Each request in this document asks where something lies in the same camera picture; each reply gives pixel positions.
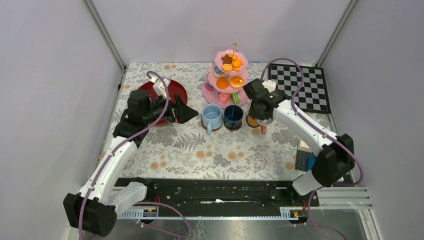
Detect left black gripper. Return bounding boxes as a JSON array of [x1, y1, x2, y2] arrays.
[[143, 92, 199, 125]]

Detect white pink mug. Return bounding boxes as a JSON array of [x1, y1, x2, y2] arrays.
[[257, 118, 274, 135]]

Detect orange face black coaster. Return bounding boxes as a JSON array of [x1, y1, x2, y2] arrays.
[[245, 115, 260, 128]]

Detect dark red round tray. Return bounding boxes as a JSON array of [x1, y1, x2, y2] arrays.
[[139, 80, 188, 126]]

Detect light blue mug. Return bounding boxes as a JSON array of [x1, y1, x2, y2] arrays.
[[201, 103, 223, 120]]

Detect dark blue mug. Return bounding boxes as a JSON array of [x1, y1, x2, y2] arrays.
[[223, 105, 244, 126]]

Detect orange pancake stack toy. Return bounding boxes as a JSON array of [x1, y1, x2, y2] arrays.
[[229, 75, 245, 89]]

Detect orange round cookie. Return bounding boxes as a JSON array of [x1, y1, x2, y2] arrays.
[[216, 77, 230, 89]]

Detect orange flower cookie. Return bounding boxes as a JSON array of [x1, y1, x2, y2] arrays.
[[232, 59, 243, 68]]

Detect round orange cracker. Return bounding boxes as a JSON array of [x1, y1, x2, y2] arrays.
[[222, 63, 233, 73]]

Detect blue frosted donut toy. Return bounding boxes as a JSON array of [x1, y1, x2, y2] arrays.
[[212, 65, 228, 78]]

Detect brown star cookie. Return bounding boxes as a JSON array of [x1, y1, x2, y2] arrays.
[[221, 54, 233, 65]]

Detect light brown wooden coaster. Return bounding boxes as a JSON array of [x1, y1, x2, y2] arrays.
[[201, 117, 223, 134]]

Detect dark brown wooden coaster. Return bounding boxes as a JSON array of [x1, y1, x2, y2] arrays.
[[223, 122, 243, 131]]

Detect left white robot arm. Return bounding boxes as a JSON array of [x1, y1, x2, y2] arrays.
[[63, 89, 199, 237]]

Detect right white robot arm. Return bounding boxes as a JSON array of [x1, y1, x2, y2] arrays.
[[243, 78, 355, 206]]

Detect green layered cake slice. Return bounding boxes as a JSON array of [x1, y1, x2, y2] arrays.
[[230, 92, 241, 105]]

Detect floral tablecloth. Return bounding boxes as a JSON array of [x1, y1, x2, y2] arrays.
[[110, 63, 302, 181]]

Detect purple cake slice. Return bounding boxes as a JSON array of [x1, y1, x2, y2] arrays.
[[204, 81, 214, 92]]

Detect pink three-tier cake stand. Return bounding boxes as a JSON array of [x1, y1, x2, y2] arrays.
[[201, 42, 248, 109]]

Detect black white chessboard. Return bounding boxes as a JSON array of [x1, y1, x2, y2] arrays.
[[268, 63, 331, 114]]

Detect beige toy brick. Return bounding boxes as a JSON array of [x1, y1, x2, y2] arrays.
[[297, 140, 313, 153]]

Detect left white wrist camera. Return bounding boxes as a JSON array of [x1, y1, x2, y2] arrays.
[[150, 76, 171, 99]]

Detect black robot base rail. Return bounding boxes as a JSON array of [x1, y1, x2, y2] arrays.
[[115, 177, 320, 218]]

